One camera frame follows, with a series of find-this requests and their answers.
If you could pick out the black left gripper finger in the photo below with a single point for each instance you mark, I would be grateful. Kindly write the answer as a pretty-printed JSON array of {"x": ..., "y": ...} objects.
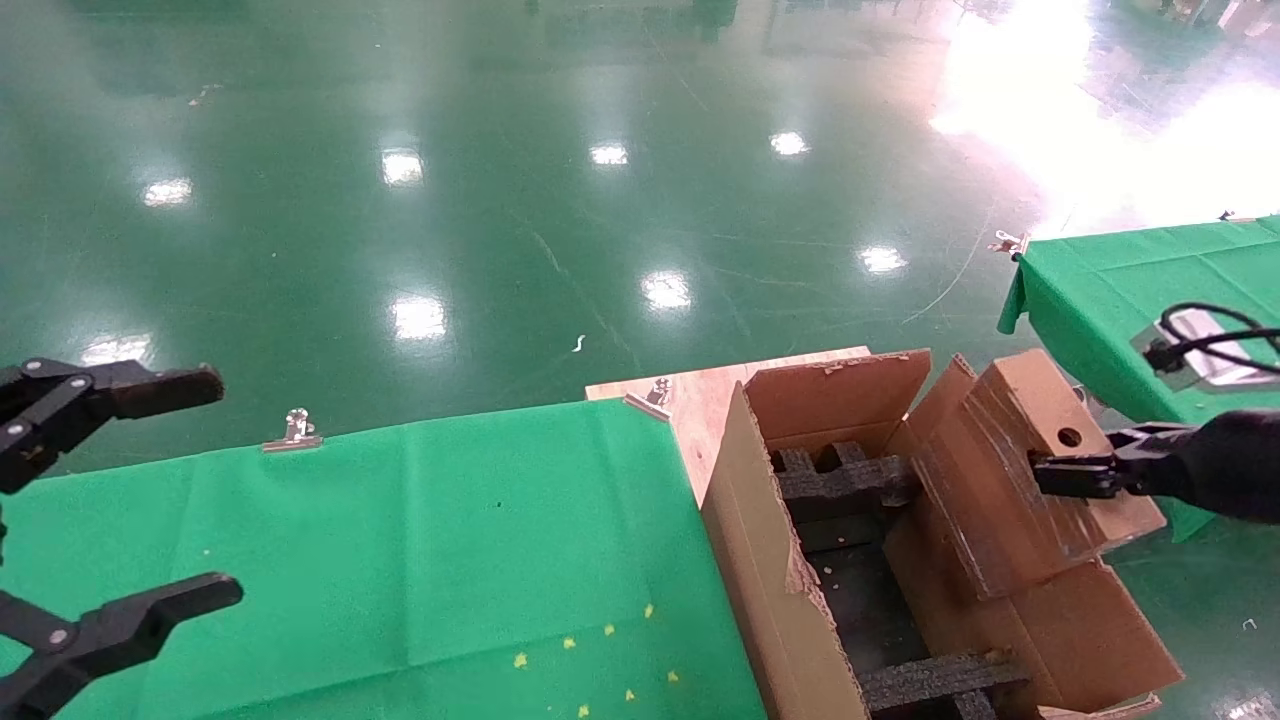
[
  {"x": 150, "y": 390},
  {"x": 130, "y": 625}
]

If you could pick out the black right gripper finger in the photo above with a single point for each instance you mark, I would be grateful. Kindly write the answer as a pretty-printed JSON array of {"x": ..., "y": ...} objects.
[{"x": 1075, "y": 477}]

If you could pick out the green tablecloth with hanging corner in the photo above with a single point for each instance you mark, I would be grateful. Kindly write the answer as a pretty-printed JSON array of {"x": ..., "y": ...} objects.
[{"x": 1110, "y": 280}]

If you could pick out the black notched foam insert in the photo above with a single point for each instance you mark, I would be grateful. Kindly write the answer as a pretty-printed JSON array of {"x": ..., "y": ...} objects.
[{"x": 850, "y": 485}]

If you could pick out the black flat foam insert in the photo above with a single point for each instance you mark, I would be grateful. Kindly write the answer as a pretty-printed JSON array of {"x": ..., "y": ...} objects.
[{"x": 940, "y": 685}]

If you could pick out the large open cardboard carton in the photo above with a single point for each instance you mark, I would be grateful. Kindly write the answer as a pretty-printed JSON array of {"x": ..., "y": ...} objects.
[{"x": 770, "y": 560}]

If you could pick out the large green tablecloth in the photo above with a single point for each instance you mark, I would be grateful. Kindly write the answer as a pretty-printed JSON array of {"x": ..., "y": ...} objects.
[{"x": 350, "y": 540}]

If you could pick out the silver metal binder clip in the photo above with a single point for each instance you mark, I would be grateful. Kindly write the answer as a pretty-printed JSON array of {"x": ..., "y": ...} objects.
[
  {"x": 295, "y": 432},
  {"x": 1012, "y": 243},
  {"x": 652, "y": 398},
  {"x": 1232, "y": 216}
]

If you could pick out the small brown cardboard box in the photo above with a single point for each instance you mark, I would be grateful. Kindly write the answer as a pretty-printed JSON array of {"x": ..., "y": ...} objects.
[{"x": 990, "y": 490}]

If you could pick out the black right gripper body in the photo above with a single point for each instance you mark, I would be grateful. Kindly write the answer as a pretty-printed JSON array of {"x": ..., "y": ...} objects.
[{"x": 1240, "y": 465}]

